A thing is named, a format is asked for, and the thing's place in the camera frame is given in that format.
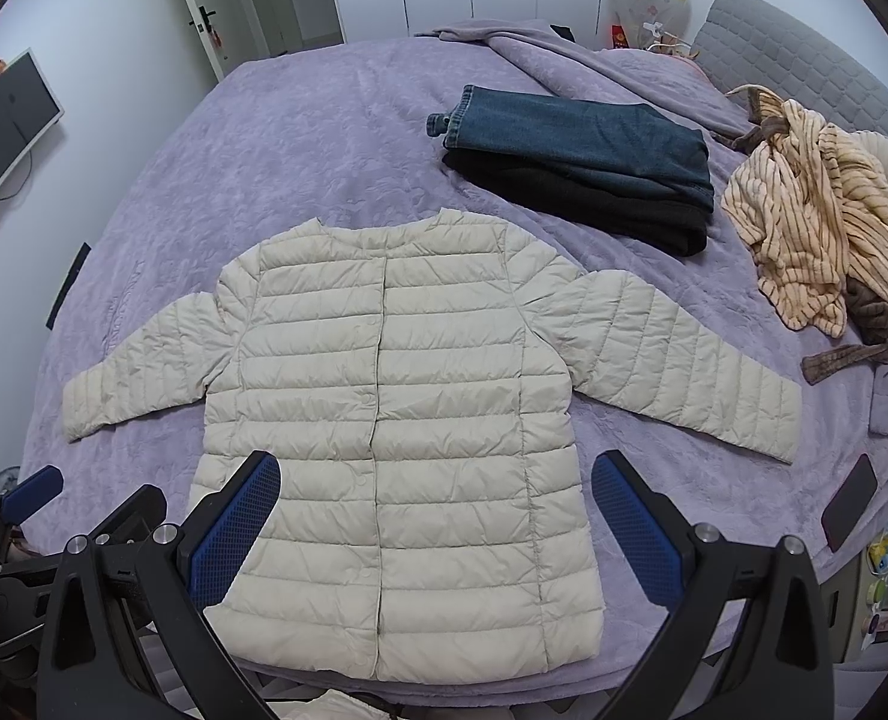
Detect cream quilted puffer jacket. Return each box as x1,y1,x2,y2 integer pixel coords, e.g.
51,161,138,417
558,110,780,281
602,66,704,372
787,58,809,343
63,210,802,686

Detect black smartphone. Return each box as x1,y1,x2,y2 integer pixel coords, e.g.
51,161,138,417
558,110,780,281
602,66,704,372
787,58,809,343
821,454,877,553

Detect folded black garment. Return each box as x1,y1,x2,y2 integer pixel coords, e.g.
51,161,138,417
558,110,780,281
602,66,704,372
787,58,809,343
442,149,711,257

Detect beige striped crumpled shirt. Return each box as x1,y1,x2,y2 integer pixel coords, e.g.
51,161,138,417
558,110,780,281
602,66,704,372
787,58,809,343
721,85,888,340

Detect folded blue denim jeans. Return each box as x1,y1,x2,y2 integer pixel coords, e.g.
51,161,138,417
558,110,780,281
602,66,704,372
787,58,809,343
426,85,714,211

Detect purple plush bed blanket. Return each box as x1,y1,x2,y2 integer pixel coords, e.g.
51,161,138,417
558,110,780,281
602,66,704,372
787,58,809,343
23,25,888,577

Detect grey quilted headboard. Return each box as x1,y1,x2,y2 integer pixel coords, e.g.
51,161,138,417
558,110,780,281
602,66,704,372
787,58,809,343
691,0,888,137

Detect round white patterned fan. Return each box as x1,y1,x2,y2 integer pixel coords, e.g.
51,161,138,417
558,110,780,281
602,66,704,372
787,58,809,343
608,0,691,50

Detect curved wall monitor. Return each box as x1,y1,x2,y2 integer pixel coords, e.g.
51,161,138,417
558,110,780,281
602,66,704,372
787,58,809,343
0,50,63,188

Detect white door with handle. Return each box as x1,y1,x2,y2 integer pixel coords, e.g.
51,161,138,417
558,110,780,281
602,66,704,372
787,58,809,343
185,0,266,82

